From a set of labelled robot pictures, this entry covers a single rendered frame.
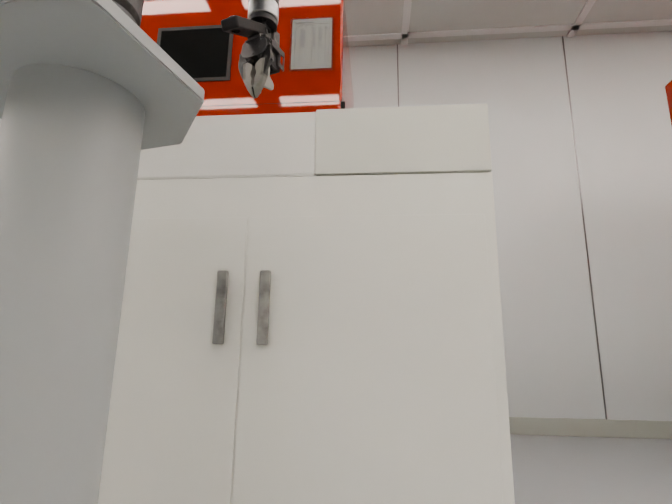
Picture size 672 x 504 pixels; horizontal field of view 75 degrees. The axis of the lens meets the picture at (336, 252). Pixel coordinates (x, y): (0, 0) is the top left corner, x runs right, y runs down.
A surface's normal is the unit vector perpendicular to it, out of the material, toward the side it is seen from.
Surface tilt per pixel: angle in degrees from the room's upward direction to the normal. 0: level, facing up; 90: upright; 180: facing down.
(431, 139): 90
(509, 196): 90
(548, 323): 90
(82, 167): 90
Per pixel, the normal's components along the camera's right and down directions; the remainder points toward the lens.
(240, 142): -0.09, -0.22
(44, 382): 0.62, -0.16
